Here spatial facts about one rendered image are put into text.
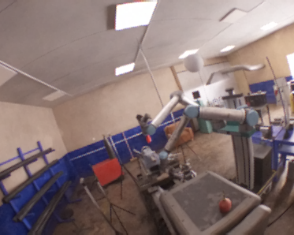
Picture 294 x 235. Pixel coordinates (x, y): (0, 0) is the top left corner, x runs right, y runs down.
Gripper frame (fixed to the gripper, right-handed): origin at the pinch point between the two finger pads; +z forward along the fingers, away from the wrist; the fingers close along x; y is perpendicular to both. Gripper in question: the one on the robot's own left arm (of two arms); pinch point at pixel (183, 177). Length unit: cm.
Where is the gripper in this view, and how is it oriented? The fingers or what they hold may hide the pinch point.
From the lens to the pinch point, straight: 133.5
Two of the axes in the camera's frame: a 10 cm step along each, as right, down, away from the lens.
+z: 5.2, 0.4, -8.5
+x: 8.6, -0.3, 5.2
